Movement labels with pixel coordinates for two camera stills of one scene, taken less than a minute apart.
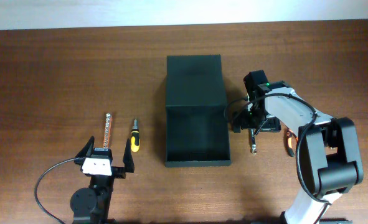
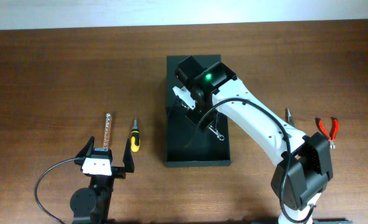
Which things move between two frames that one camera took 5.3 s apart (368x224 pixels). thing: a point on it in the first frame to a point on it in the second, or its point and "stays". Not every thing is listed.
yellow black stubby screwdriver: (135, 139) stays
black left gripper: (120, 172) stays
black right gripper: (271, 124) to (205, 122)
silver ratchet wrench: (253, 146) to (220, 137)
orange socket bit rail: (108, 121) stays
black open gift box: (197, 113) stays
